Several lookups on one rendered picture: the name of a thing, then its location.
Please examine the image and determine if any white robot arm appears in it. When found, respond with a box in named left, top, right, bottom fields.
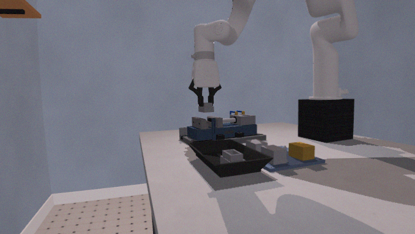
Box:
left=191, top=0, right=359, bottom=100

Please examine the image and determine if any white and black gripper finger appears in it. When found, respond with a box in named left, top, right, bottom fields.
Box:
left=208, top=85, right=222, bottom=106
left=189, top=80, right=204, bottom=107

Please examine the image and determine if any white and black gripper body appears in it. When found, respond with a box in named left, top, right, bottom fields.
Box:
left=192, top=59, right=220, bottom=88

